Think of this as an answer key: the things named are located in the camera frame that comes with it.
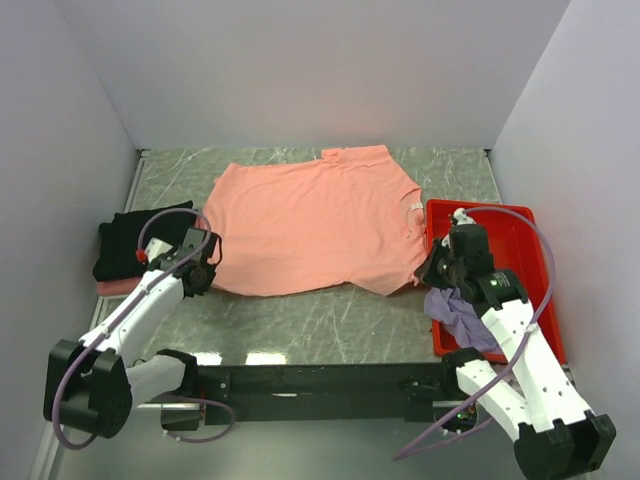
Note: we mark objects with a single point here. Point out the red plastic bin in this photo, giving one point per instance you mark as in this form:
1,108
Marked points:
515,246

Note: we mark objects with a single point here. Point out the lavender t shirt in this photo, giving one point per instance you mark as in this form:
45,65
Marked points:
459,319

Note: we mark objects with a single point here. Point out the folded black t shirt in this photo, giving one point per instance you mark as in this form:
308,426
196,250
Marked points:
117,255

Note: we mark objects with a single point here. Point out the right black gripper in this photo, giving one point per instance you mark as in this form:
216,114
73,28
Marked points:
426,273

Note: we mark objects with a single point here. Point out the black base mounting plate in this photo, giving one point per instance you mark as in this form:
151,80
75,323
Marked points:
413,392

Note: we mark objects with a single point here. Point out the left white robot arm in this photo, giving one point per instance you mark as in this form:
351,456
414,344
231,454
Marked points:
94,383

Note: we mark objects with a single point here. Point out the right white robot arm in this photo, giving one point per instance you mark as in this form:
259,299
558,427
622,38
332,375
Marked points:
555,433

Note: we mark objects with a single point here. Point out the salmon pink t shirt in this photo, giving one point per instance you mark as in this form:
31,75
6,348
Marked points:
351,216

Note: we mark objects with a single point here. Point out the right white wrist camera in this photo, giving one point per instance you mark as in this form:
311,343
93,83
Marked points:
460,217

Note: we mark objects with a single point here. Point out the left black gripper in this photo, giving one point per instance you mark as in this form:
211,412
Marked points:
211,274

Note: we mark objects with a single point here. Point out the folded pink t shirt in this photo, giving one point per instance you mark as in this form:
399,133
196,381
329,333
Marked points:
115,288

